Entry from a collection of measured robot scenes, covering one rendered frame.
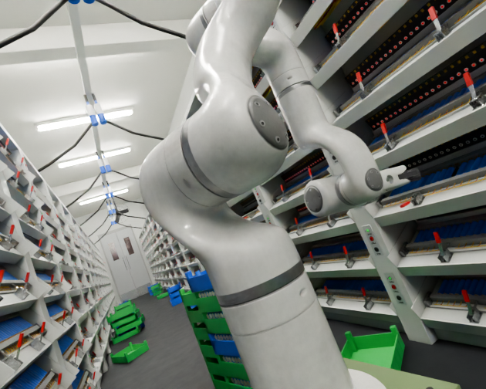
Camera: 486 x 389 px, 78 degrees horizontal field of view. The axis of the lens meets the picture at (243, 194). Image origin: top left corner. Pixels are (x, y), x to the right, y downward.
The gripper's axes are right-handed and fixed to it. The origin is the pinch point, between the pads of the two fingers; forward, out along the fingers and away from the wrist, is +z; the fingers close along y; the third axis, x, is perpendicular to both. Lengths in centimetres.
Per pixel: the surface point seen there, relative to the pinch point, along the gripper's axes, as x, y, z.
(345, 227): 9.6, 45.2, 14.4
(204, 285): 15, 53, -47
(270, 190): -22, 99, 16
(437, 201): 8.4, 4.4, 14.3
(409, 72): -28.0, -4.9, 9.7
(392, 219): 10.8, 22.5, 15.1
